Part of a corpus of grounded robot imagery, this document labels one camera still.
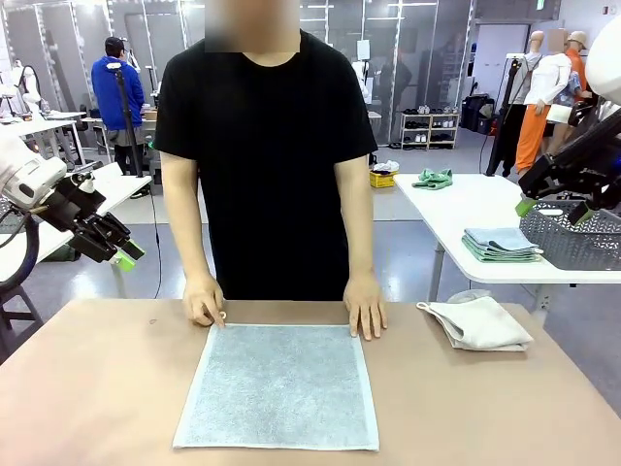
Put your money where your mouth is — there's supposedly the crumpled green towel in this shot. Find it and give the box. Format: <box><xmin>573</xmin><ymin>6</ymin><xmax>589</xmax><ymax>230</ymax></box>
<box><xmin>411</xmin><ymin>167</ymin><xmax>455</xmax><ymax>189</ymax></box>

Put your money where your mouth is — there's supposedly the yellow crate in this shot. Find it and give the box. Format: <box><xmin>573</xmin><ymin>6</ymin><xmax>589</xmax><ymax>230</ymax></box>
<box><xmin>369</xmin><ymin>169</ymin><xmax>400</xmax><ymax>189</ymax></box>

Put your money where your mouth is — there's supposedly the mannequin with orange trousers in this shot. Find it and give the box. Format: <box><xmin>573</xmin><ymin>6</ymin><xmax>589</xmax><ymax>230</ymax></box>
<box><xmin>514</xmin><ymin>29</ymin><xmax>554</xmax><ymax>179</ymax></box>

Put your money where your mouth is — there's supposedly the black light stand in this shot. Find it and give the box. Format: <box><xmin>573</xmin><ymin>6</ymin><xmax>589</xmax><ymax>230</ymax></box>
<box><xmin>484</xmin><ymin>52</ymin><xmax>528</xmax><ymax>179</ymax></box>

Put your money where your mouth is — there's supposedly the grey plastic lattice basket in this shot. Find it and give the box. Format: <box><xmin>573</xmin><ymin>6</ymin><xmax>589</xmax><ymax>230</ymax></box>
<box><xmin>519</xmin><ymin>199</ymin><xmax>621</xmax><ymax>272</ymax></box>

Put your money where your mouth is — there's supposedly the light blue towel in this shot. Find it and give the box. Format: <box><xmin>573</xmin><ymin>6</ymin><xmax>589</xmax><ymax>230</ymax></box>
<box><xmin>172</xmin><ymin>321</ymin><xmax>380</xmax><ymax>452</ymax></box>

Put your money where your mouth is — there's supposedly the green towel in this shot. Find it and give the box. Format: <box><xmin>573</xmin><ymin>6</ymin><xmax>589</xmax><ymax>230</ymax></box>
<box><xmin>411</xmin><ymin>167</ymin><xmax>455</xmax><ymax>189</ymax></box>
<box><xmin>463</xmin><ymin>245</ymin><xmax>543</xmax><ymax>264</ymax></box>

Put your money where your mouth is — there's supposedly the person's left forearm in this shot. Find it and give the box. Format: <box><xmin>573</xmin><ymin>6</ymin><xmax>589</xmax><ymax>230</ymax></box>
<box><xmin>339</xmin><ymin>203</ymin><xmax>377</xmax><ymax>287</ymax></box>

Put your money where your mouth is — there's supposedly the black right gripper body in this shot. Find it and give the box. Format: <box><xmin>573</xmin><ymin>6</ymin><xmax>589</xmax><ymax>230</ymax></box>
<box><xmin>557</xmin><ymin>114</ymin><xmax>621</xmax><ymax>196</ymax></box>

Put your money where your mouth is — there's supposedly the white towel with loop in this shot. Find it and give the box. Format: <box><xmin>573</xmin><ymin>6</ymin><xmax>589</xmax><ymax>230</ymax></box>
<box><xmin>415</xmin><ymin>295</ymin><xmax>535</xmax><ymax>352</ymax></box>

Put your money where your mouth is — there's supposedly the folded blue towel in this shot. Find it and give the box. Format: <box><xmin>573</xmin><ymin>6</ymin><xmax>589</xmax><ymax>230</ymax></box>
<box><xmin>463</xmin><ymin>226</ymin><xmax>538</xmax><ymax>251</ymax></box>

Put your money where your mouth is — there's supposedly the person in black t-shirt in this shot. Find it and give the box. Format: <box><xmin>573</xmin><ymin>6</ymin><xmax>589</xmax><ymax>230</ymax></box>
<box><xmin>153</xmin><ymin>0</ymin><xmax>379</xmax><ymax>302</ymax></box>

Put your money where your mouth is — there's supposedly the dark green bag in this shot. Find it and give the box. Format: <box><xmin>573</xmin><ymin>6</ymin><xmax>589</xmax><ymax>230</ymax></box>
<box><xmin>41</xmin><ymin>245</ymin><xmax>82</xmax><ymax>263</ymax></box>

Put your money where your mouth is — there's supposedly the black suitcase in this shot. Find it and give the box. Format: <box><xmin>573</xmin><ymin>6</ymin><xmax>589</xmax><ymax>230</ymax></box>
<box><xmin>459</xmin><ymin>94</ymin><xmax>497</xmax><ymax>135</ymax></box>

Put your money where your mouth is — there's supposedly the person's right forearm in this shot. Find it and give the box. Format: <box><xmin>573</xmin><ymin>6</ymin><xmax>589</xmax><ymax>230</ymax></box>
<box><xmin>164</xmin><ymin>203</ymin><xmax>219</xmax><ymax>283</ymax></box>

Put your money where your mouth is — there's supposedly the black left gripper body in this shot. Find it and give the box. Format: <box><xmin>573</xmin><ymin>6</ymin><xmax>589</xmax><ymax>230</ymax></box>
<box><xmin>46</xmin><ymin>186</ymin><xmax>118</xmax><ymax>264</ymax></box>

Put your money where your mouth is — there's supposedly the person's right hand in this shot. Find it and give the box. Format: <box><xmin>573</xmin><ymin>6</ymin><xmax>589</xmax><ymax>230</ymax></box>
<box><xmin>181</xmin><ymin>272</ymin><xmax>227</xmax><ymax>329</ymax></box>

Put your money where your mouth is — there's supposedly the black stool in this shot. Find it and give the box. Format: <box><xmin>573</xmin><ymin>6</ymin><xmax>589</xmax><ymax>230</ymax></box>
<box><xmin>0</xmin><ymin>283</ymin><xmax>45</xmax><ymax>365</ymax></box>

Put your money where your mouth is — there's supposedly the thin black floor cable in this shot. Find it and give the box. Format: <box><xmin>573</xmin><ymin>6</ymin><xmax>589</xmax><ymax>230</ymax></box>
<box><xmin>145</xmin><ymin>183</ymin><xmax>164</xmax><ymax>300</ymax></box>

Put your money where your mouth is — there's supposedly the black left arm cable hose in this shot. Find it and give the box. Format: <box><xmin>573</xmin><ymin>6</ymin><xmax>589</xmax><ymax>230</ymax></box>
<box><xmin>0</xmin><ymin>208</ymin><xmax>41</xmax><ymax>292</ymax></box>

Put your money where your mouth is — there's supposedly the person's left hand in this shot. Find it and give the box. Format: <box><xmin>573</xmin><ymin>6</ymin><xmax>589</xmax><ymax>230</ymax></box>
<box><xmin>343</xmin><ymin>278</ymin><xmax>390</xmax><ymax>342</ymax></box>

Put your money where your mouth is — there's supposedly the wooden shoe shelf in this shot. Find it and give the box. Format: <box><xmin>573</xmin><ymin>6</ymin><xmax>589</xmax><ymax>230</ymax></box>
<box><xmin>400</xmin><ymin>111</ymin><xmax>461</xmax><ymax>150</ymax></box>

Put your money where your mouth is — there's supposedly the mannequin with white shirt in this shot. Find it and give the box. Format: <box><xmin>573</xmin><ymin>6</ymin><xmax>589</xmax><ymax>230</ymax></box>
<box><xmin>523</xmin><ymin>27</ymin><xmax>583</xmax><ymax>142</ymax></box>

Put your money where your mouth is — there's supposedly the white long table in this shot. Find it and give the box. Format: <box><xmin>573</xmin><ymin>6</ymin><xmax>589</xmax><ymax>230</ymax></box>
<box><xmin>0</xmin><ymin>118</ymin><xmax>88</xmax><ymax>169</ymax></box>

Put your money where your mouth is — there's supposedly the mannequin with beige cap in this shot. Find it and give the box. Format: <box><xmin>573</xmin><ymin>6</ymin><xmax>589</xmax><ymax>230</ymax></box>
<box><xmin>565</xmin><ymin>29</ymin><xmax>593</xmax><ymax>106</ymax></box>

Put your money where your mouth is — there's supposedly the black tripod with white cap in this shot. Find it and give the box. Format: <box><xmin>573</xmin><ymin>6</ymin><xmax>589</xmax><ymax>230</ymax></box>
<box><xmin>106</xmin><ymin>61</ymin><xmax>147</xmax><ymax>179</ymax></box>

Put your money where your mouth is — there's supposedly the person in blue hoodie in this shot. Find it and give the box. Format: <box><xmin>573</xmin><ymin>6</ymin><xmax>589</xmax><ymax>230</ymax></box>
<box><xmin>90</xmin><ymin>36</ymin><xmax>147</xmax><ymax>177</ymax></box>

